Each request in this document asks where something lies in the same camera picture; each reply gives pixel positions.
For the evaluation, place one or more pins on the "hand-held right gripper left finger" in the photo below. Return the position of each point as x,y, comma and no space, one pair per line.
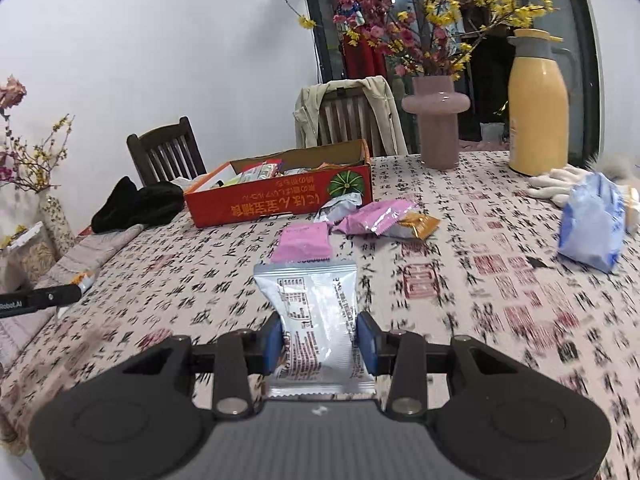
272,345

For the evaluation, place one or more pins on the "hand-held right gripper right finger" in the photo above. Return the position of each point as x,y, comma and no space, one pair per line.
369,345

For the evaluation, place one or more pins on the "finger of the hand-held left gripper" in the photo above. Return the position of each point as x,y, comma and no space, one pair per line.
55,296

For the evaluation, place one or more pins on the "white orange snack packet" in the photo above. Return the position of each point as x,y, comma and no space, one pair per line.
85,282

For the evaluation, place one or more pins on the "white silver snack packet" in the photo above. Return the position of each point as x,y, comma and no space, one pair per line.
315,300

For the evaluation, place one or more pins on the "orange cardboard box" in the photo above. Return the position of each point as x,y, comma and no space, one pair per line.
260,205

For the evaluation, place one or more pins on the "white paper bag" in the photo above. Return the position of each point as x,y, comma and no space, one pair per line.
27,255

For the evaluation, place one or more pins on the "pink striped cloth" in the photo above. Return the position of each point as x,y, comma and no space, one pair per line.
100,250

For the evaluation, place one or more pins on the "patterned slim vase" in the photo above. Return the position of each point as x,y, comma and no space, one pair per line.
57,222

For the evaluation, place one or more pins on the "pink snack packet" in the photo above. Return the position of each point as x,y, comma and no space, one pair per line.
370,217
300,242

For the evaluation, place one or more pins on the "black cloth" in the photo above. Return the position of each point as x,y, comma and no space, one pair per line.
140,205

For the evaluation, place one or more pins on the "gold snack packet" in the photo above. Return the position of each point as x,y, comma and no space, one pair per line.
417,225

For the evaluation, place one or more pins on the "silver blue snack packet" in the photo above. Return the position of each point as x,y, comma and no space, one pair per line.
340,207

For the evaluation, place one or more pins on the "pale pink flower branches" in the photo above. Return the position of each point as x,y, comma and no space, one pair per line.
30,155

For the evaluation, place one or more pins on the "green red snack packet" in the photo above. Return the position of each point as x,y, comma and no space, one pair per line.
257,170

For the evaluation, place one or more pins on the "floral seat cushion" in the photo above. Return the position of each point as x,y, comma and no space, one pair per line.
190,180

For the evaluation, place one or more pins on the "dark wooden chair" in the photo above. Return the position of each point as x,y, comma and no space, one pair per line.
165,152

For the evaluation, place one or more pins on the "brown wooden chair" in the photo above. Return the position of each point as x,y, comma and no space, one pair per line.
345,120

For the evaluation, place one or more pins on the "pink vase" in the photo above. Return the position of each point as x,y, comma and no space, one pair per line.
437,125

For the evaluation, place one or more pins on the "chair with beige jacket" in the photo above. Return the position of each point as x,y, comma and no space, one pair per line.
385,115

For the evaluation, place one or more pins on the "white pot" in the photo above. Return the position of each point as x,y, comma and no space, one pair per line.
494,132

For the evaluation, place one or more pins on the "white gloves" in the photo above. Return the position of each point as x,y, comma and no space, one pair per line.
560,185

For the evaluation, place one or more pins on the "blue white plastic bag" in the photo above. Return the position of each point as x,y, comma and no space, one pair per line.
592,225

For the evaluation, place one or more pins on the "yellow thermos jug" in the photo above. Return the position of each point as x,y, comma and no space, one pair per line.
537,110

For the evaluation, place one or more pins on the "red hanging cloth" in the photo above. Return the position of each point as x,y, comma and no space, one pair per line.
362,55

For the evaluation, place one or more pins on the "grey fluffy item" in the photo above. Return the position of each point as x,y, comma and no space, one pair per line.
617,172

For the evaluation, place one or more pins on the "yellow and pink flower branches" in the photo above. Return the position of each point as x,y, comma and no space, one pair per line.
425,10

